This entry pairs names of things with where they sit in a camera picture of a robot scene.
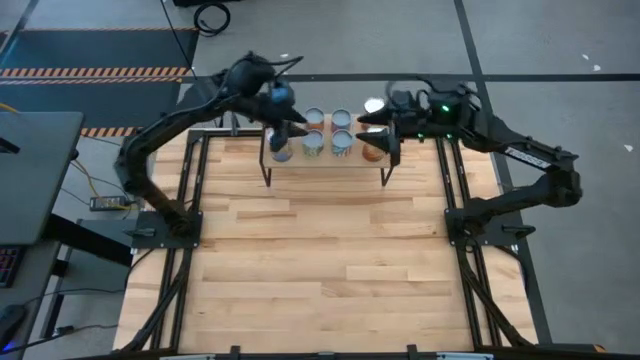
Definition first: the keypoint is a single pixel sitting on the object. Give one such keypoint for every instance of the tan labelled can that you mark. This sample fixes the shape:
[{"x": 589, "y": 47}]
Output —
[{"x": 372, "y": 152}]

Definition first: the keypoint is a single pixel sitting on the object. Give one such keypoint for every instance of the pink and blue can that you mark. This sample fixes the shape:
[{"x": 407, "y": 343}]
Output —
[{"x": 343, "y": 142}]

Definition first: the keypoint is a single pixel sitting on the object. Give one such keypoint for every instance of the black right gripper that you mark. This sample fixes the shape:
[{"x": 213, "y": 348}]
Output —
[{"x": 410, "y": 122}]

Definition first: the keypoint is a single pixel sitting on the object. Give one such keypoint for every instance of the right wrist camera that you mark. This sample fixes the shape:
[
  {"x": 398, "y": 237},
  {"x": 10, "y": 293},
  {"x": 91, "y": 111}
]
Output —
[{"x": 444, "y": 107}]

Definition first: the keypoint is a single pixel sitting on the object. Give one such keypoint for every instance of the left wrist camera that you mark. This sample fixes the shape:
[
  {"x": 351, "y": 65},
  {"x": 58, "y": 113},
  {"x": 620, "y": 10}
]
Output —
[{"x": 280, "y": 94}]

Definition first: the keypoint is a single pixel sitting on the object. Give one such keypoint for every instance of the black keyboard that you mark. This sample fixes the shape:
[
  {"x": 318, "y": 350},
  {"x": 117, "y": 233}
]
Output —
[{"x": 7, "y": 265}]

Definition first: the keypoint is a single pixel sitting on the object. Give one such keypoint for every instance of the black computer mouse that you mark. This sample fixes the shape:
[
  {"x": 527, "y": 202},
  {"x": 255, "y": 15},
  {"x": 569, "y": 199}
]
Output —
[{"x": 11, "y": 322}]

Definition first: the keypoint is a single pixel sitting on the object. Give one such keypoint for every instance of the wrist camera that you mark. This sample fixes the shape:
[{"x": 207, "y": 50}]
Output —
[
  {"x": 444, "y": 107},
  {"x": 280, "y": 94}
]

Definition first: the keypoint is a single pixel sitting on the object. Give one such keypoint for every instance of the black mat with hazard stripes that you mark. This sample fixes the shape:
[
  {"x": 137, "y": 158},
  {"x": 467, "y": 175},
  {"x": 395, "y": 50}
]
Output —
[{"x": 100, "y": 50}]

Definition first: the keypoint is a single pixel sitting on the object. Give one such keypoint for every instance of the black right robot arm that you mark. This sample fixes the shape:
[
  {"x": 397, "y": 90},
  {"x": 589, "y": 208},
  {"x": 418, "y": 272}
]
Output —
[{"x": 525, "y": 155}]

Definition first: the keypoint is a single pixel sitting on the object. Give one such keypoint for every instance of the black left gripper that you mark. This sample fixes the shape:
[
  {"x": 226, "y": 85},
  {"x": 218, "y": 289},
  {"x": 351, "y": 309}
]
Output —
[{"x": 247, "y": 75}]

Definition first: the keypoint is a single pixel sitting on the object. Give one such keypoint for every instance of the carrots can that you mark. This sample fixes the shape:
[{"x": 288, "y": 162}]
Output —
[{"x": 341, "y": 119}]

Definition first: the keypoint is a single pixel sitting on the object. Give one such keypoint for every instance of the wooden shelf with black legs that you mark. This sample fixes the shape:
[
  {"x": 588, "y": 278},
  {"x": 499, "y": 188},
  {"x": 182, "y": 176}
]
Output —
[{"x": 350, "y": 162}]

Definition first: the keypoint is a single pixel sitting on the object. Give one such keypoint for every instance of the grey desk top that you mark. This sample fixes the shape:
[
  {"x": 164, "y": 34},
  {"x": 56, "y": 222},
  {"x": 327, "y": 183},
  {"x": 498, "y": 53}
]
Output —
[{"x": 35, "y": 180}]

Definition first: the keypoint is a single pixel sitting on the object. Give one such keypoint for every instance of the orange red can green stripes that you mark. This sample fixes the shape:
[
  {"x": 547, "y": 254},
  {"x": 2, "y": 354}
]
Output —
[{"x": 374, "y": 105}]

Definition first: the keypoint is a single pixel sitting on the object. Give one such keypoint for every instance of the black desk base frame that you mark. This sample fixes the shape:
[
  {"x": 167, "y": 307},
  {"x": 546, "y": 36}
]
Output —
[{"x": 90, "y": 240}]

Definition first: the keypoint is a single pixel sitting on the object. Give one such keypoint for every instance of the black aluminium table frame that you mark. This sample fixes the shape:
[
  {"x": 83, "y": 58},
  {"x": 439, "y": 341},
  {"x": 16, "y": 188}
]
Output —
[{"x": 280, "y": 357}]

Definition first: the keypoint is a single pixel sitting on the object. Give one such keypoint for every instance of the green polka dot can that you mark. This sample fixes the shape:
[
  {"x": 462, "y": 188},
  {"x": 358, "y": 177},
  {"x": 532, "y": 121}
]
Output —
[{"x": 313, "y": 145}]

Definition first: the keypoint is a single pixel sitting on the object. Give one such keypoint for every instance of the teal can with orange slices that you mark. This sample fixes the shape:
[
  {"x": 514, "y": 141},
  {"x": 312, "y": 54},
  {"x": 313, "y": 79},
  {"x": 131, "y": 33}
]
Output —
[{"x": 281, "y": 154}]

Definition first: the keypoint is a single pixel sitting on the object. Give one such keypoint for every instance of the black power adapter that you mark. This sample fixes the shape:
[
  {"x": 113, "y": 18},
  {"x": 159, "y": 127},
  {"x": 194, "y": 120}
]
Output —
[{"x": 107, "y": 203}]

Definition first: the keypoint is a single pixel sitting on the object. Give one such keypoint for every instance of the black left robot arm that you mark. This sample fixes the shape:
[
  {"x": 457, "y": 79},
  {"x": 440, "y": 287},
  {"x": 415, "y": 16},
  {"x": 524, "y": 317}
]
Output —
[{"x": 132, "y": 167}]

